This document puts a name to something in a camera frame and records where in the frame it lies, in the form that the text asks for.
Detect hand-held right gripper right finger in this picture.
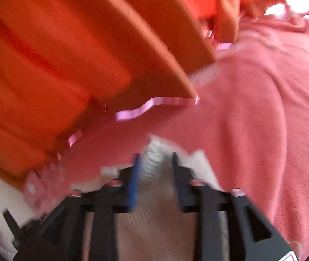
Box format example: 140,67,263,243
171,152,298,261

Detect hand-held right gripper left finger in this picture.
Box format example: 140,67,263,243
3,153,145,261

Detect beige knit garment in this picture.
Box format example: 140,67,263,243
82,134,232,261

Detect pink patterned cloth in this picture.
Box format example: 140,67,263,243
24,164,75,218

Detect pink blanket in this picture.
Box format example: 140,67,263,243
59,4,309,261

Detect orange plastic basket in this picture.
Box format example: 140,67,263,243
0,0,285,189

